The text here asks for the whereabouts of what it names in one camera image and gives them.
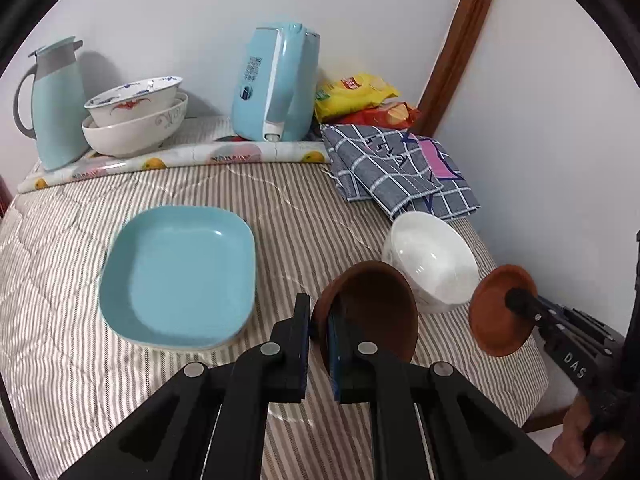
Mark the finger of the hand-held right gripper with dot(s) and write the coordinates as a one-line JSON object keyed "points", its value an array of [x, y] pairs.
{"points": [[522, 302]]}

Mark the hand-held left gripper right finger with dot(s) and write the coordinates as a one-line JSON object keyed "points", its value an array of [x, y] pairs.
{"points": [[336, 360]]}

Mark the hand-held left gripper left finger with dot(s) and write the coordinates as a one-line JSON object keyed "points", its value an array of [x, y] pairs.
{"points": [[295, 355]]}

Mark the small brown bowl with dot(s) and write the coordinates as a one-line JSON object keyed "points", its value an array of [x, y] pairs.
{"points": [[380, 305], [492, 320]]}

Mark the blue plate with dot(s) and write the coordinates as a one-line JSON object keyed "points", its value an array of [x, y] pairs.
{"points": [[180, 275]]}

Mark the person's right hand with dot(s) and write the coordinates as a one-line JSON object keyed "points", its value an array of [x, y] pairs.
{"points": [[575, 435]]}

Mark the plain white bowl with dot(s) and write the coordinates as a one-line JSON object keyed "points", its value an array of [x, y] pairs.
{"points": [[430, 260]]}

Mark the striped quilted tablecloth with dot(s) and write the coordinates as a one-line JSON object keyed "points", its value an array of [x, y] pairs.
{"points": [[300, 220]]}

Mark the grey checked cloth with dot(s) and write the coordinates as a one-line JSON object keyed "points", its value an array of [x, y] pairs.
{"points": [[380, 170]]}

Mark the fruit printed table mat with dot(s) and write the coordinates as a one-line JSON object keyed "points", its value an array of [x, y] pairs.
{"points": [[200, 152]]}

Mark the red chips bag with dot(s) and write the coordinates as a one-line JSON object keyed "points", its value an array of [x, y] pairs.
{"points": [[390, 115]]}

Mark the yellow chips bag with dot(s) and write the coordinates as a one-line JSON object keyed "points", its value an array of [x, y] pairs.
{"points": [[355, 97]]}

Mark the light blue electric kettle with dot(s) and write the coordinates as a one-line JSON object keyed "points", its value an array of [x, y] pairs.
{"points": [[260, 90]]}

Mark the large white patterned bowl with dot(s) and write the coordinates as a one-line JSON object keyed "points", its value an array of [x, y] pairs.
{"points": [[130, 137]]}

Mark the floral patterned bowl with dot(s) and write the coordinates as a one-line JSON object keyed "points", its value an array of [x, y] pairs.
{"points": [[135, 107]]}

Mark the light blue thermos jug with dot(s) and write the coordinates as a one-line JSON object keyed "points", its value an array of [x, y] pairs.
{"points": [[55, 105]]}

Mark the brown wooden door frame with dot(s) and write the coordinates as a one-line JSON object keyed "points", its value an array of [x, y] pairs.
{"points": [[460, 45]]}

